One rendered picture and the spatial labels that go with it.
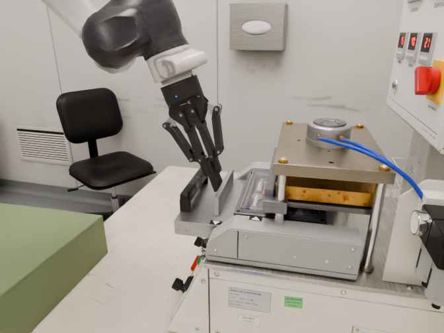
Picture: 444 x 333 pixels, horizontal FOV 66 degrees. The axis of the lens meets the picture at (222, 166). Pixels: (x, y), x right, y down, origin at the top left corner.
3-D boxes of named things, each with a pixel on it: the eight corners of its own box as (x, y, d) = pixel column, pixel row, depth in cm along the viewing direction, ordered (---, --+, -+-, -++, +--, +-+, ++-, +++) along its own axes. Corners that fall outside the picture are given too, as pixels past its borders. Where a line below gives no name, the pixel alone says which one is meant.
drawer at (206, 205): (326, 201, 81) (330, 170, 78) (333, 258, 61) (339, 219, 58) (204, 189, 86) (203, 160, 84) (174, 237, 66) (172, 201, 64)
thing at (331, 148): (390, 167, 77) (400, 110, 72) (439, 246, 49) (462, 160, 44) (280, 159, 82) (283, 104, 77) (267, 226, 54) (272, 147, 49)
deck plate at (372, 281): (429, 203, 82) (429, 199, 82) (507, 311, 50) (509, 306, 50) (238, 185, 91) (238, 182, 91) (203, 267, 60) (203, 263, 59)
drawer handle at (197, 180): (208, 182, 82) (208, 166, 80) (189, 212, 68) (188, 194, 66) (200, 181, 82) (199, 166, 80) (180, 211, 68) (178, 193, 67)
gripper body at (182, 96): (203, 70, 69) (218, 114, 71) (166, 84, 71) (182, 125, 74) (191, 74, 62) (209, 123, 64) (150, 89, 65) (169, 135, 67)
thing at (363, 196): (359, 170, 75) (366, 128, 72) (380, 221, 55) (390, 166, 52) (280, 164, 79) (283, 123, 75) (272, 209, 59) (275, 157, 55)
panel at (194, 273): (207, 240, 97) (236, 188, 89) (170, 323, 69) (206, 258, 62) (201, 237, 97) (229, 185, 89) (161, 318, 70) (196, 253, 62)
